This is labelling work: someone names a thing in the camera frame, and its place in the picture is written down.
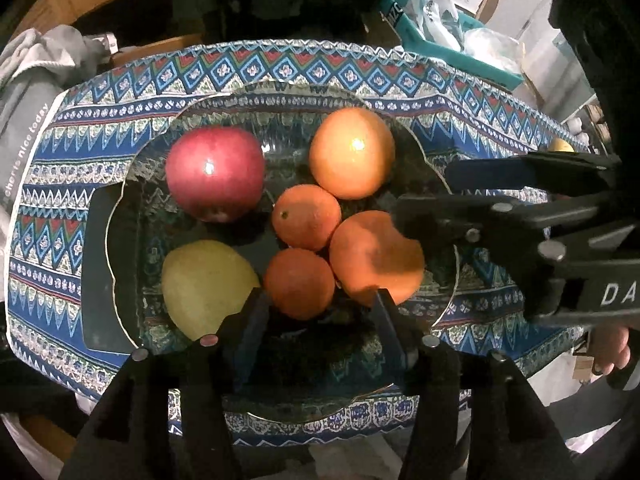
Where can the large orange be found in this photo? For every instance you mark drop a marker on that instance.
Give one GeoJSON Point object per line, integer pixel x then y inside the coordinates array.
{"type": "Point", "coordinates": [352, 152]}
{"type": "Point", "coordinates": [372, 260]}

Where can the blue patterned tablecloth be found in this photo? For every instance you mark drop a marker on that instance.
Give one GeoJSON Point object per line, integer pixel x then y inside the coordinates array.
{"type": "Point", "coordinates": [75, 170]}

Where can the clear plastic bag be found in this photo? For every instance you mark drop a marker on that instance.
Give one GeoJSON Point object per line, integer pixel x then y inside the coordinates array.
{"type": "Point", "coordinates": [492, 50]}

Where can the grey printed cushion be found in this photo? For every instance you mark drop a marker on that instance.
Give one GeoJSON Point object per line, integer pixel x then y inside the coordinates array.
{"type": "Point", "coordinates": [20, 135]}

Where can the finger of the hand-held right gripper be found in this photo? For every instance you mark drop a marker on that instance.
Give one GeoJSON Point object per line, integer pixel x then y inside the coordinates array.
{"type": "Point", "coordinates": [525, 170]}
{"type": "Point", "coordinates": [450, 215]}

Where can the small orange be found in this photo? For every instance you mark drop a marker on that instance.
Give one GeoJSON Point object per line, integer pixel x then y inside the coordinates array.
{"type": "Point", "coordinates": [306, 217]}
{"type": "Point", "coordinates": [299, 284]}

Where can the teal box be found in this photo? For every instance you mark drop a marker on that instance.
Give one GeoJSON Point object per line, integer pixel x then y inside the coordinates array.
{"type": "Point", "coordinates": [415, 35]}

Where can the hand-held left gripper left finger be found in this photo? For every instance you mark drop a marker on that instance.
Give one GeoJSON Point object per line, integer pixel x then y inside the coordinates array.
{"type": "Point", "coordinates": [250, 340]}

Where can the red apple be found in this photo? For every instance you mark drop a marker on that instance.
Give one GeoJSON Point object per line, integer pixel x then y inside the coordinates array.
{"type": "Point", "coordinates": [215, 180]}

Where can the person's right hand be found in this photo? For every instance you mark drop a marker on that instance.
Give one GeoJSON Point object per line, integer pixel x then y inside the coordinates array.
{"type": "Point", "coordinates": [612, 350]}

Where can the clear glass plate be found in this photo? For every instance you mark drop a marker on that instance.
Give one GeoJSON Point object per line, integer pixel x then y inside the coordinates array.
{"type": "Point", "coordinates": [285, 130]}

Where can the yellow pear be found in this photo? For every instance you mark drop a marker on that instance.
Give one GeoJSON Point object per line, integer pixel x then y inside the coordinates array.
{"type": "Point", "coordinates": [207, 295]}

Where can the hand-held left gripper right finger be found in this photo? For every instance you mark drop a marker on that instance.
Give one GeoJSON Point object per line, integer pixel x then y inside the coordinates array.
{"type": "Point", "coordinates": [391, 325]}

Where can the light grey hoodie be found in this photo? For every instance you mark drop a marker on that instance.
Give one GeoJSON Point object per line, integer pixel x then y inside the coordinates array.
{"type": "Point", "coordinates": [50, 50]}

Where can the white printed plastic bag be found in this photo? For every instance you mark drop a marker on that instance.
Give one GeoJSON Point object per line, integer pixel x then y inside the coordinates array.
{"type": "Point", "coordinates": [435, 15]}

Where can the wooden furniture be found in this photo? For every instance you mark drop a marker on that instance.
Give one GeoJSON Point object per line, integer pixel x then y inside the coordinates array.
{"type": "Point", "coordinates": [150, 50]}

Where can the yellow-green apple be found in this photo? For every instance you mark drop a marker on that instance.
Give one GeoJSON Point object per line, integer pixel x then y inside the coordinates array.
{"type": "Point", "coordinates": [561, 146]}

